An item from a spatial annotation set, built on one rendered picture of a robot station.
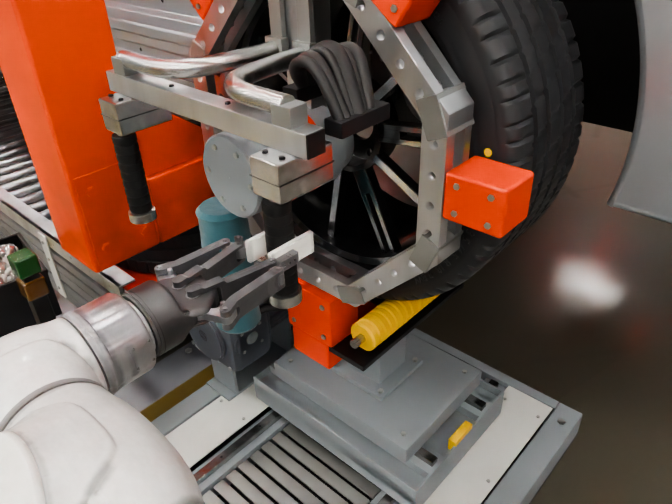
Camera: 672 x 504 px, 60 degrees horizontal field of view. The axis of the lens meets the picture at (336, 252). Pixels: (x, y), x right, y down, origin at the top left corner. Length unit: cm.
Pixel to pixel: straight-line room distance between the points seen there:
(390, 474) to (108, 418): 90
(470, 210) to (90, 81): 76
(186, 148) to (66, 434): 99
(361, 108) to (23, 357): 43
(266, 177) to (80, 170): 63
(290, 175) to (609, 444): 123
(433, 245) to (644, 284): 151
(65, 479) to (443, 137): 56
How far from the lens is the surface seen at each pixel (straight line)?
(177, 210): 138
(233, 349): 137
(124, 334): 58
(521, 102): 82
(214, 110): 76
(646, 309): 215
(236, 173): 85
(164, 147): 134
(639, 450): 169
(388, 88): 93
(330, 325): 108
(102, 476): 43
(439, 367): 143
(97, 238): 129
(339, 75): 70
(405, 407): 134
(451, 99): 77
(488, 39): 81
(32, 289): 120
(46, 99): 118
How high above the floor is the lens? 121
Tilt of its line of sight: 33 degrees down
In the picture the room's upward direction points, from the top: 2 degrees counter-clockwise
